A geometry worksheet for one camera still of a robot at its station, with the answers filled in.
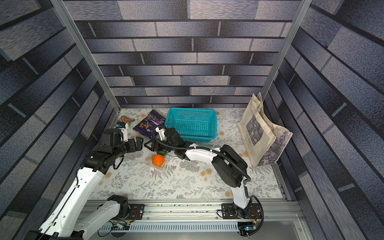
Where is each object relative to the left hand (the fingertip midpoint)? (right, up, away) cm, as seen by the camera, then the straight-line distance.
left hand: (136, 138), depth 75 cm
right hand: (+4, -4, +4) cm, 7 cm away
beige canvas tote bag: (+68, 0, +4) cm, 68 cm away
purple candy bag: (-1, +10, +31) cm, 32 cm away
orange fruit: (+9, -14, +10) cm, 19 cm away
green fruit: (+11, -11, +14) cm, 21 cm away
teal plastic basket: (+32, +6, +35) cm, 48 cm away
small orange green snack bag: (-22, +11, +34) cm, 42 cm away
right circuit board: (+55, -43, -5) cm, 70 cm away
